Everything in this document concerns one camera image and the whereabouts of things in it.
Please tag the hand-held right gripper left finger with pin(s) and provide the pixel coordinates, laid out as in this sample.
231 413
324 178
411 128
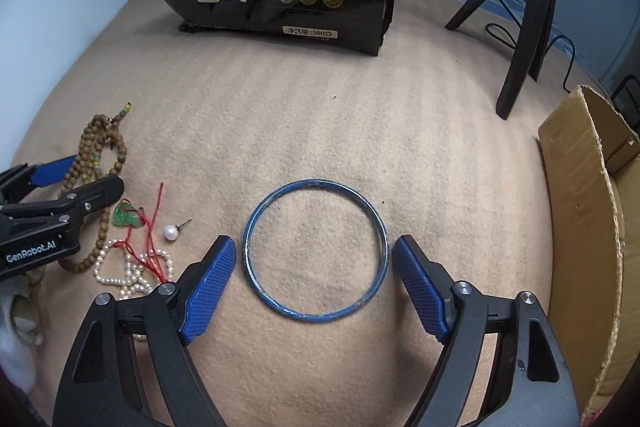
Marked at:
210 287

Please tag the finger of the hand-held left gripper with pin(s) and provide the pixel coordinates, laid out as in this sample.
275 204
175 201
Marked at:
97 194
52 171

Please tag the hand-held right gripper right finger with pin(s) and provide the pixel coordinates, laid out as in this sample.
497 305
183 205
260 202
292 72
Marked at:
420 287

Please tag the pearl earring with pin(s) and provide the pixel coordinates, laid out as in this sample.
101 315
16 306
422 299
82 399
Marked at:
170 232

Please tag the blue bangle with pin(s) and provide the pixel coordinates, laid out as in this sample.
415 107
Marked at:
315 183

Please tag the cardboard box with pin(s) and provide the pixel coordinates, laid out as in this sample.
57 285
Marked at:
575 187

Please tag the black tripod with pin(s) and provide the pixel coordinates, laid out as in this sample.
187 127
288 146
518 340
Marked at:
520 72

